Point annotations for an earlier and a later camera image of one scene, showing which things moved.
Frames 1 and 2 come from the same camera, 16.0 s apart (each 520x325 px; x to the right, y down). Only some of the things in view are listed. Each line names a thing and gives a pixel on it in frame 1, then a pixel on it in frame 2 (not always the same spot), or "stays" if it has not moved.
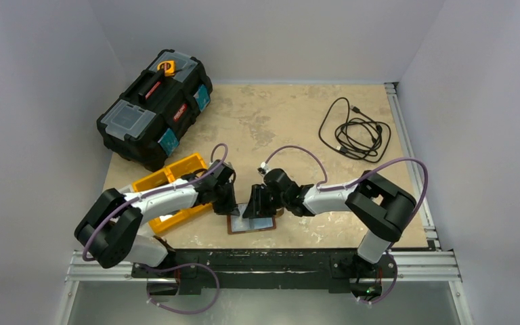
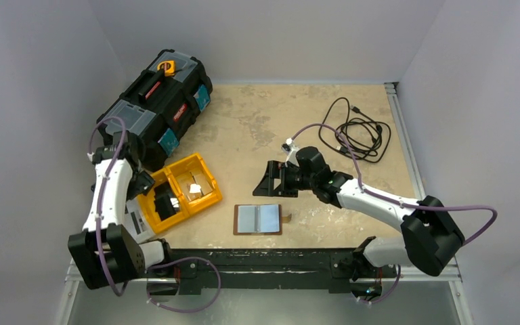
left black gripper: [230, 207] -> [143, 184]
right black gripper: [262, 199] -> [282, 179]
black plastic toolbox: [147, 121] stays
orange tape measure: [168, 67] stays
